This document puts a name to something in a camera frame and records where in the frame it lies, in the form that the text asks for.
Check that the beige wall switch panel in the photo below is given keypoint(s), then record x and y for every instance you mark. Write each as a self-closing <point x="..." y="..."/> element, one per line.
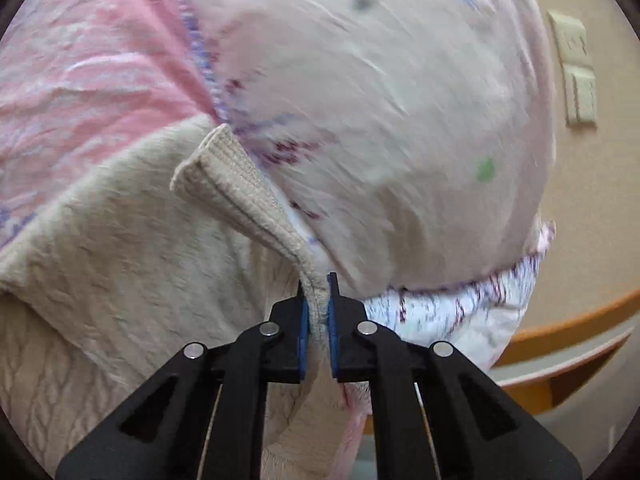
<point x="580" y="88"/>

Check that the large pale pink floral pillow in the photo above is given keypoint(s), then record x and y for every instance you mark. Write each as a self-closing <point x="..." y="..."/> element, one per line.
<point x="413" y="137"/>

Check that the white lavender-print pillow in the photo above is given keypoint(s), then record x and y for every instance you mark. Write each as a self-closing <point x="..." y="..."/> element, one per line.
<point x="479" y="318"/>

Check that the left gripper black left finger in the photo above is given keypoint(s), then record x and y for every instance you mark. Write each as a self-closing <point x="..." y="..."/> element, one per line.
<point x="202" y="414"/>

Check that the beige cable-knit sweater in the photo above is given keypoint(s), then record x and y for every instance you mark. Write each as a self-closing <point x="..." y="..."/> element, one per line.
<point x="189" y="234"/>

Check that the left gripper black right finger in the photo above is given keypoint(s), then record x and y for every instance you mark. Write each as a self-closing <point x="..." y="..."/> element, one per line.
<point x="435" y="414"/>

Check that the wooden headboard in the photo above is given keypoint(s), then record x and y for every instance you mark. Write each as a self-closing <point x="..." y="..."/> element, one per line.
<point x="544" y="366"/>

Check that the pink floral bed sheet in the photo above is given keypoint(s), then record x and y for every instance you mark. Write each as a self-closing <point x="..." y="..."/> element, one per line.
<point x="80" y="81"/>

